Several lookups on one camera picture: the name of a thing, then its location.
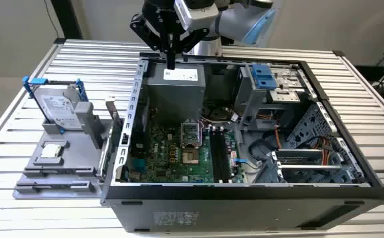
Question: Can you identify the grey power supply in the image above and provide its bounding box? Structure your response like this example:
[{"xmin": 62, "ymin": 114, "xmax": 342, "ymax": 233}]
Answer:
[{"xmin": 142, "ymin": 63, "xmax": 208, "ymax": 124}]

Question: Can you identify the green graphics card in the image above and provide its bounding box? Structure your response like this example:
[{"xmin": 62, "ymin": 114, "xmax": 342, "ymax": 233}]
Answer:
[{"xmin": 100, "ymin": 97, "xmax": 126, "ymax": 183}]

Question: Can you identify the hard disk in blue carrier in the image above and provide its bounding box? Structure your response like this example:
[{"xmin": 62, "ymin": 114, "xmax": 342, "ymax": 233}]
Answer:
[{"xmin": 22, "ymin": 76, "xmax": 90, "ymax": 134}]

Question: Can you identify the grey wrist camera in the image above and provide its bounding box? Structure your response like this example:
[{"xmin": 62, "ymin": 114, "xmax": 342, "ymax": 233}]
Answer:
[{"xmin": 174, "ymin": 0, "xmax": 220, "ymax": 32}]

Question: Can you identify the blue drive latch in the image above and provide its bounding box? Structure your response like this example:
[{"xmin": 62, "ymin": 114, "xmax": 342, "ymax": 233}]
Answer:
[{"xmin": 250, "ymin": 64, "xmax": 276, "ymax": 89}]

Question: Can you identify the teal expansion slot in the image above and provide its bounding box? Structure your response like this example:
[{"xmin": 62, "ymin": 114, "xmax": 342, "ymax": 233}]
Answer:
[{"xmin": 132, "ymin": 159, "xmax": 147, "ymax": 172}]

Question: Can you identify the orange wire bundle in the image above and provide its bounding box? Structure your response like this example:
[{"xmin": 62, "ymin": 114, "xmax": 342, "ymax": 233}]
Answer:
[{"xmin": 316, "ymin": 137, "xmax": 336, "ymax": 167}]

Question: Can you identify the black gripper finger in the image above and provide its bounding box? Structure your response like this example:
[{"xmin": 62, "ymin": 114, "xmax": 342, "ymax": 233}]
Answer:
[
  {"xmin": 171, "ymin": 27, "xmax": 210, "ymax": 70},
  {"xmin": 130, "ymin": 13, "xmax": 172, "ymax": 70}
]

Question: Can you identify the black upright post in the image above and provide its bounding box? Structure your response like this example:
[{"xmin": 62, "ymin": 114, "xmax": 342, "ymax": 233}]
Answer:
[{"xmin": 51, "ymin": 0, "xmax": 84, "ymax": 40}]

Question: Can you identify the silver CPU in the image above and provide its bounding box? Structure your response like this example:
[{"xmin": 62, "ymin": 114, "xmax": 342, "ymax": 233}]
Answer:
[{"xmin": 39, "ymin": 143, "xmax": 63, "ymax": 158}]

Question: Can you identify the grey disk bay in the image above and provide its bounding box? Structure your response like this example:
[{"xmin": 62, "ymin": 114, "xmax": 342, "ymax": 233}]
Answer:
[{"xmin": 255, "ymin": 148, "xmax": 355, "ymax": 184}]

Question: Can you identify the black looped cable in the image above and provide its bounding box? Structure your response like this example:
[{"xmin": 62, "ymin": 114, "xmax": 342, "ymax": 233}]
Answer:
[{"xmin": 247, "ymin": 137, "xmax": 278, "ymax": 166}]

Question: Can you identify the green motherboard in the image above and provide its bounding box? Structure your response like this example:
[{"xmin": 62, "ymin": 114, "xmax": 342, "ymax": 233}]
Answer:
[{"xmin": 131, "ymin": 125, "xmax": 246, "ymax": 184}]

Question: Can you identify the grey parts rack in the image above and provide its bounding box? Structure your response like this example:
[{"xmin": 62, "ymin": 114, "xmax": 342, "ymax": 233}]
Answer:
[{"xmin": 12, "ymin": 103, "xmax": 127, "ymax": 200}]

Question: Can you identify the CPU socket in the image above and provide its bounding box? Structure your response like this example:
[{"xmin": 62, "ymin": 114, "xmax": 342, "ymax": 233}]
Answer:
[{"xmin": 182, "ymin": 146, "xmax": 202, "ymax": 166}]

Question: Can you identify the thin orange wire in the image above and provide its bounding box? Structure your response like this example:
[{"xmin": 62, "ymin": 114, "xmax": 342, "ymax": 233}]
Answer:
[{"xmin": 274, "ymin": 125, "xmax": 283, "ymax": 150}]

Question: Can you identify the wire locking lever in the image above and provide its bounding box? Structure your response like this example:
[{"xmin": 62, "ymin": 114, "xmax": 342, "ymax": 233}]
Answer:
[{"xmin": 196, "ymin": 122, "xmax": 206, "ymax": 148}]

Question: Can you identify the metal socket cover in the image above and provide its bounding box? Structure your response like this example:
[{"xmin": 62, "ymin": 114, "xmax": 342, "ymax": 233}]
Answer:
[{"xmin": 180, "ymin": 120, "xmax": 202, "ymax": 147}]

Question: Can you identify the black RAM slot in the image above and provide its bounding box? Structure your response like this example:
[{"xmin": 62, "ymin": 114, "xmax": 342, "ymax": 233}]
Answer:
[
  {"xmin": 210, "ymin": 126, "xmax": 226, "ymax": 183},
  {"xmin": 219, "ymin": 126, "xmax": 234, "ymax": 183}
]

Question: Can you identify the dark RAM stick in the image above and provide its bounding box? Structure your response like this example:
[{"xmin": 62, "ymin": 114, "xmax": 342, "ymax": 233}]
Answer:
[
  {"xmin": 16, "ymin": 181, "xmax": 91, "ymax": 188},
  {"xmin": 24, "ymin": 168, "xmax": 96, "ymax": 174}
]

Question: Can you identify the black open PC case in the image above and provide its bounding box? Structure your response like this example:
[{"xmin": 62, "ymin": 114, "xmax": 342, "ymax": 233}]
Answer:
[{"xmin": 99, "ymin": 51, "xmax": 384, "ymax": 233}]

